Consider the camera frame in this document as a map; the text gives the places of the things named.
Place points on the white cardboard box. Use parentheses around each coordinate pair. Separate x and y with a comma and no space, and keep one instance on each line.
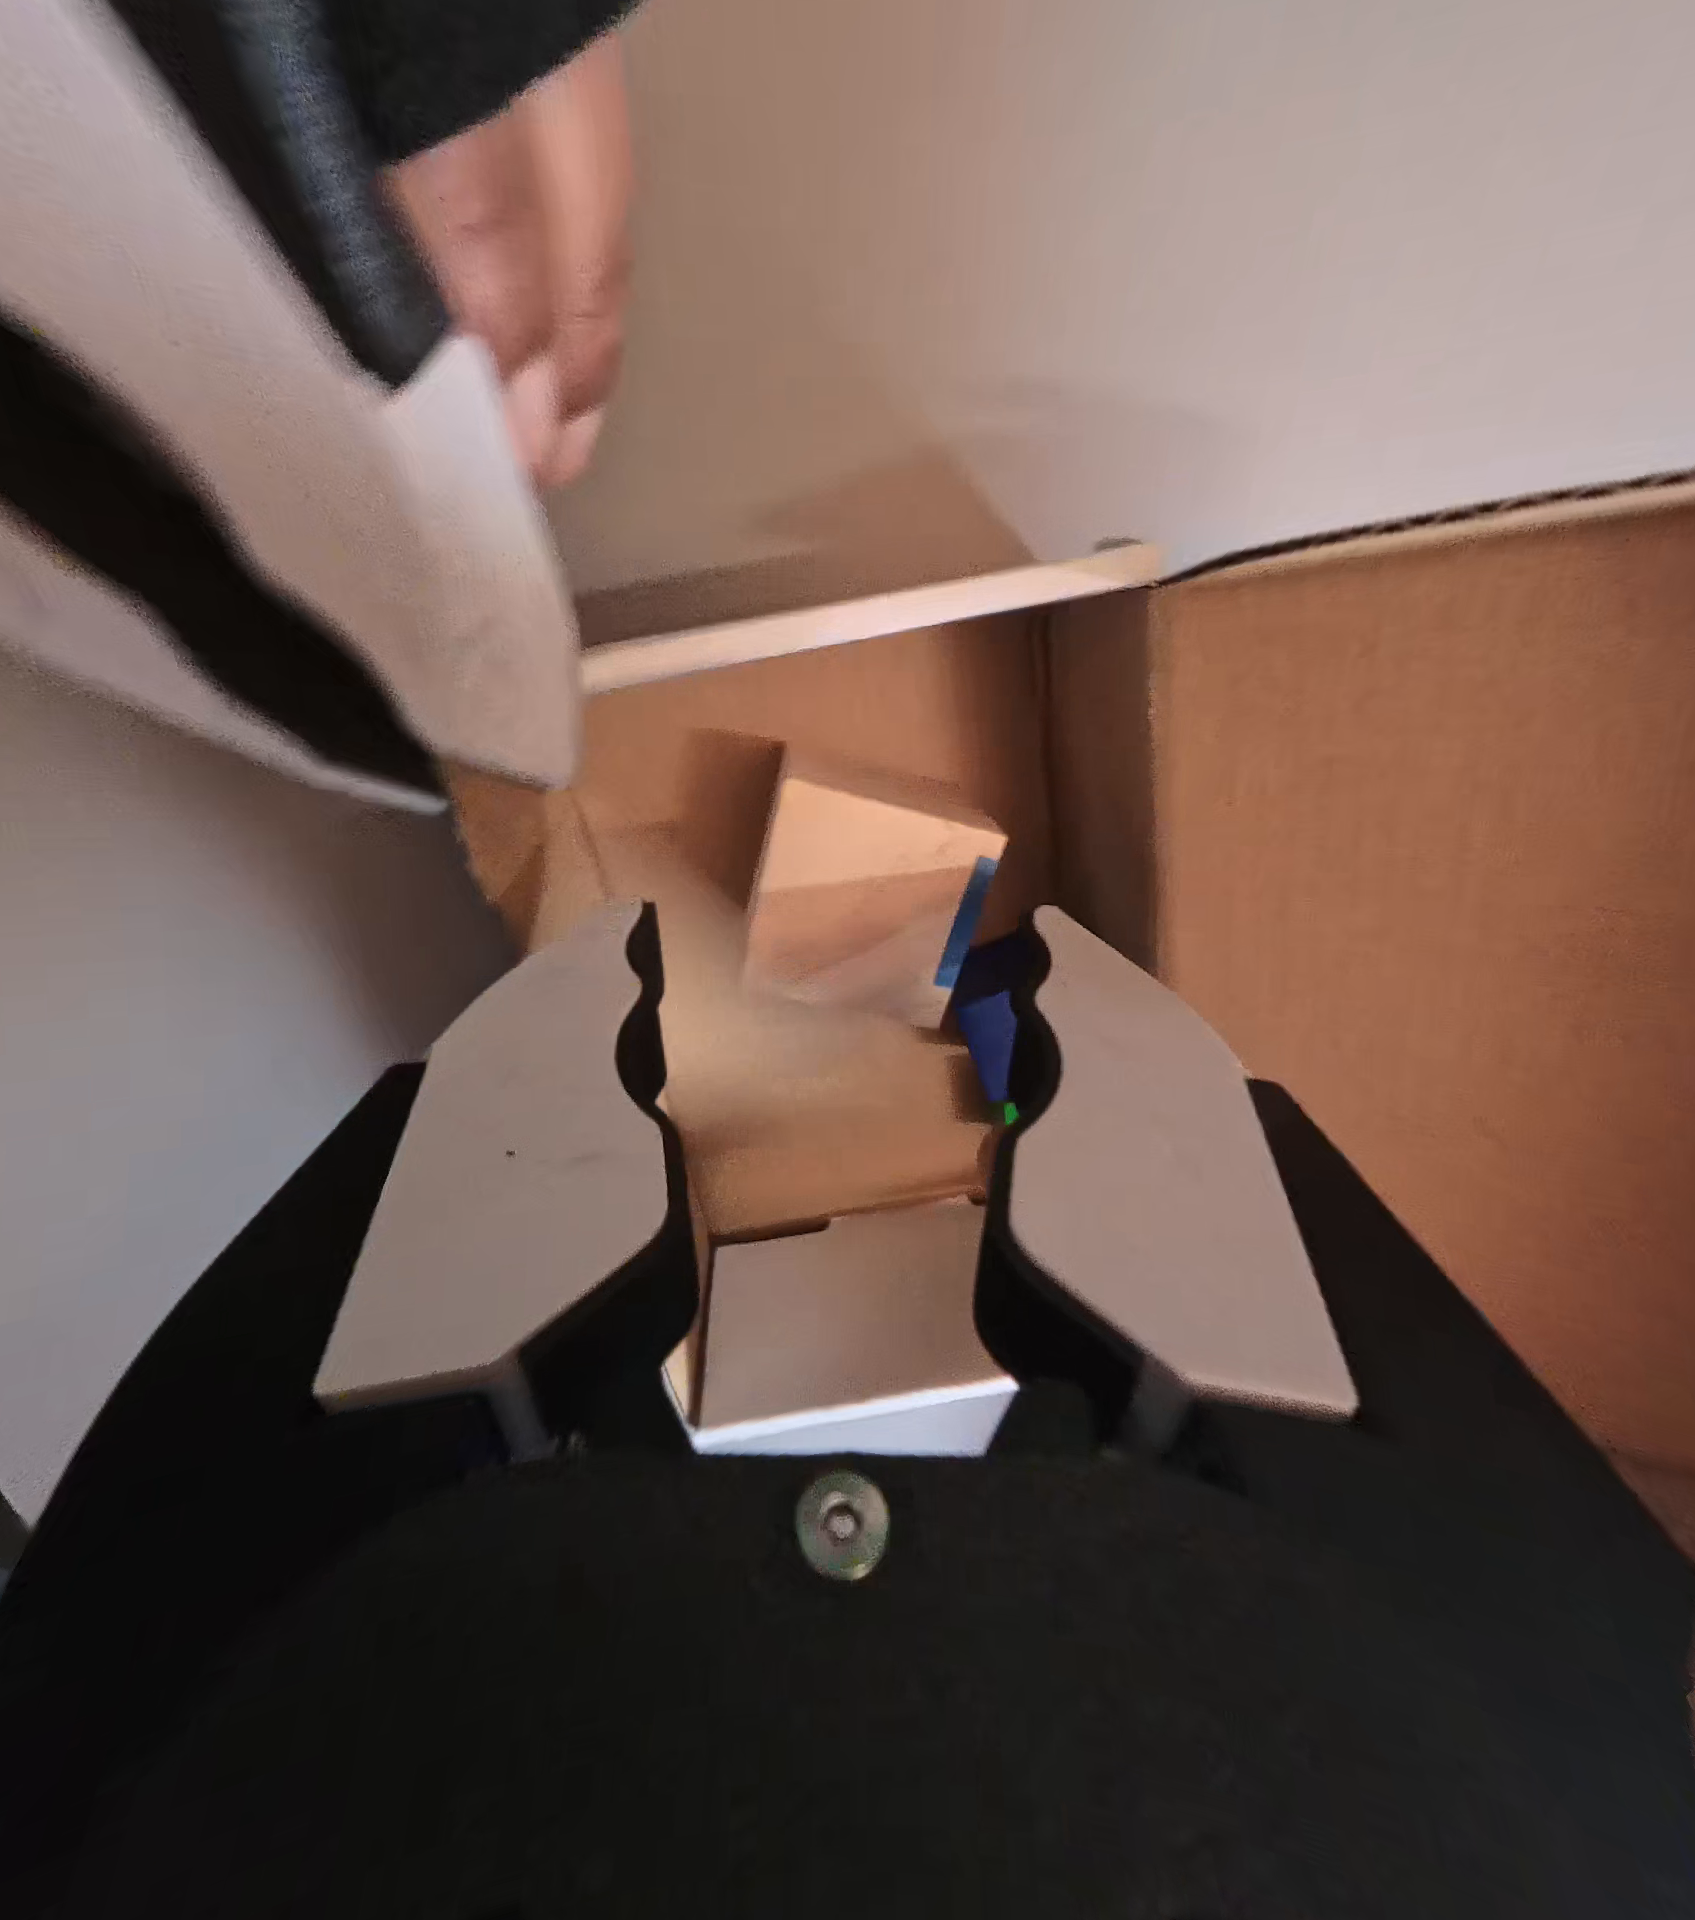
(1462,975)

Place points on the person's left hand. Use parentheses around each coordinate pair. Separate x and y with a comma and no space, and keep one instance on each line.
(548,254)

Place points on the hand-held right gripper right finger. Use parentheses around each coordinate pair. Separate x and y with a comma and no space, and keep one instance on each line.
(1162,1215)

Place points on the wooden cube with blue tape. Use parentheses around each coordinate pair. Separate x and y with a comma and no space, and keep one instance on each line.
(862,855)

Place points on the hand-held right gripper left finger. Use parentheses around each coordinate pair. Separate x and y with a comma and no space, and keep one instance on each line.
(518,1201)

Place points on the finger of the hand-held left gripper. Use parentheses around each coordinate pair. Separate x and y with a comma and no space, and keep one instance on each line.
(36,584)
(262,374)

